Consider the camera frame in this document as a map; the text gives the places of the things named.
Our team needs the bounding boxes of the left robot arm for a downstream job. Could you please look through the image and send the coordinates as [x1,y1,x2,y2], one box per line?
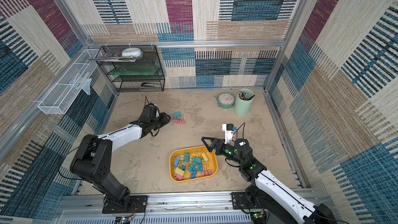
[69,103,171,213]

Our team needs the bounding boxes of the mint green pen cup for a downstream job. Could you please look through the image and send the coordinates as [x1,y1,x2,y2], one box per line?
[234,88,255,116]

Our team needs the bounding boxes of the yellow plastic storage tray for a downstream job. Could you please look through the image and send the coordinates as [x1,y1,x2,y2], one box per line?
[169,146,218,183]

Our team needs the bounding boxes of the mint green alarm clock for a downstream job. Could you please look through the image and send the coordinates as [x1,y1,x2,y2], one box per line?
[216,92,235,109]

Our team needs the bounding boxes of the teal binder clip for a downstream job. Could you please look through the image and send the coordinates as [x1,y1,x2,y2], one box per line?
[193,157,203,172]
[173,112,182,119]
[183,152,190,163]

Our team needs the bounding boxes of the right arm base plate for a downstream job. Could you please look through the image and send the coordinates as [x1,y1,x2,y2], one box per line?
[231,191,276,209]

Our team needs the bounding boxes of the pale yellow binder clip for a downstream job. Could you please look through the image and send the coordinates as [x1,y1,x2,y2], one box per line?
[175,168,185,177]

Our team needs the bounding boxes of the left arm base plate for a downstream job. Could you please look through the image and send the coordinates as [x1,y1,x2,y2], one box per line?
[102,195,148,214]

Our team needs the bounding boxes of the magazines on shelf top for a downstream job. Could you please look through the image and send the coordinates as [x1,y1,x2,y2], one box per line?
[89,52,137,62]

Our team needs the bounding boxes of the black mesh desk shelf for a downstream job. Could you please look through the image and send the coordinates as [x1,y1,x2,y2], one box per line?
[95,45,165,92]

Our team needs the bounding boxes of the white wire wall basket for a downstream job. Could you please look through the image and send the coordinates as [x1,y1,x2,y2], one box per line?
[38,49,98,115]

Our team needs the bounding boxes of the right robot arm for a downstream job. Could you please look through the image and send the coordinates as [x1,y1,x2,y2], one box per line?
[201,137,337,224]

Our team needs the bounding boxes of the light blue binder clip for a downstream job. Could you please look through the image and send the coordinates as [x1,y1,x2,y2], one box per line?
[173,157,180,167]

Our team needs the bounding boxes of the white round tape dispenser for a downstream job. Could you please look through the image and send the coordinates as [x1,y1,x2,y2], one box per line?
[122,48,143,58]

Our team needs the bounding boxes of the pink binder clip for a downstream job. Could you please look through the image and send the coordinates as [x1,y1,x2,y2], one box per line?
[201,170,212,176]
[175,119,186,125]
[174,173,183,180]

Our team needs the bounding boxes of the pens in cup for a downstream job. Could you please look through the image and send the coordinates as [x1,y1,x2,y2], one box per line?
[238,90,255,101]

